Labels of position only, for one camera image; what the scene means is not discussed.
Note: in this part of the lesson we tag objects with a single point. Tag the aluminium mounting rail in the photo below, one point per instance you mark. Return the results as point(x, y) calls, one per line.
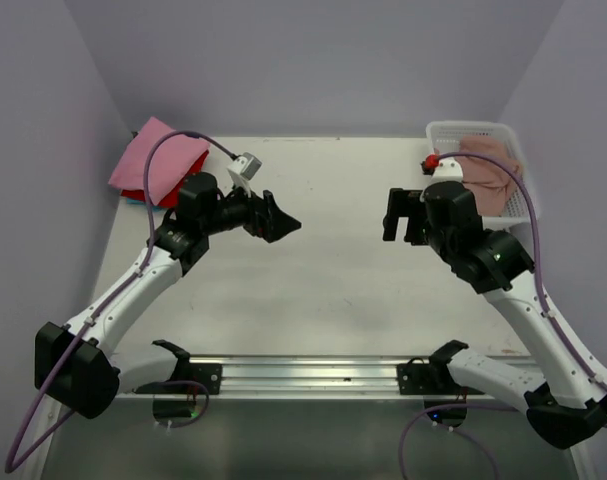
point(277, 377)

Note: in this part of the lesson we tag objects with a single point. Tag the dusty pink printed t shirt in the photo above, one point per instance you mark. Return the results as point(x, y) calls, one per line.
point(491, 185)

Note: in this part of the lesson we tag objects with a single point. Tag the white plastic basket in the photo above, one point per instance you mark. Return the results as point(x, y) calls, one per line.
point(444, 137)

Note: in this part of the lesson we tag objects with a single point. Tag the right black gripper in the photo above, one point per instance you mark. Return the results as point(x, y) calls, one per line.
point(404, 203)

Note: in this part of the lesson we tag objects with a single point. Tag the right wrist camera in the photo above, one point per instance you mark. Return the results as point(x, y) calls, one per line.
point(447, 169)

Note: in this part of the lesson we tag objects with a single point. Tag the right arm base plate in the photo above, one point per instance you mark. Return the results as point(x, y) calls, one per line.
point(422, 376)

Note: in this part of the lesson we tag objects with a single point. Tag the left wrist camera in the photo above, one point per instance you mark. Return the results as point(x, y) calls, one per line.
point(242, 170)

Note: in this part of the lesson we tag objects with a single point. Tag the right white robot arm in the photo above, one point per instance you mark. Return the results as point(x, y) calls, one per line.
point(565, 401)

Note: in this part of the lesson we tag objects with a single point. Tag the folded pink t shirt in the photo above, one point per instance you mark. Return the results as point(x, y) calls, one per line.
point(169, 164)

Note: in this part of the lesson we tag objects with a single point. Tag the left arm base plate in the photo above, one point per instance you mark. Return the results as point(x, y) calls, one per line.
point(207, 374)

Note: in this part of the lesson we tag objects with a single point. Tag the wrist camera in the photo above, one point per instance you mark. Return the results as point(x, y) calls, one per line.
point(447, 169)
point(242, 170)

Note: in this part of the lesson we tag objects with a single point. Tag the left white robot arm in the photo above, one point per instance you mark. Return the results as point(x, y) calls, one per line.
point(73, 361)

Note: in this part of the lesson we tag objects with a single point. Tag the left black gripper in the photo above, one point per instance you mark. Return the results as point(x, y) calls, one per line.
point(265, 219)

